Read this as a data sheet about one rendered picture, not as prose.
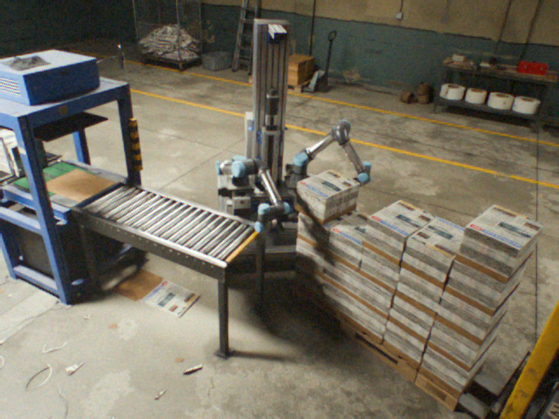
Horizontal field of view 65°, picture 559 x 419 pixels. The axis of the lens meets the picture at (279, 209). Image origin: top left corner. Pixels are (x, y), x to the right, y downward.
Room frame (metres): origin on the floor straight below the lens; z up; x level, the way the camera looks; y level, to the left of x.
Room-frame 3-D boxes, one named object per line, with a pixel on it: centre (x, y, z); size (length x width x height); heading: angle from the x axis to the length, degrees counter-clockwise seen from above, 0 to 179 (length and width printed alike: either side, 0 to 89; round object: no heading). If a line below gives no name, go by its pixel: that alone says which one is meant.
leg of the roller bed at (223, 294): (2.17, 0.33, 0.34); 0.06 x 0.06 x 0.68; 65
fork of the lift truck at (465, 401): (2.07, -1.01, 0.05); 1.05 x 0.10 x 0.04; 46
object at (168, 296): (2.69, 0.84, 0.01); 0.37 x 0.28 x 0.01; 65
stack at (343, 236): (2.53, -0.70, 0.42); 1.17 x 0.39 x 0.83; 46
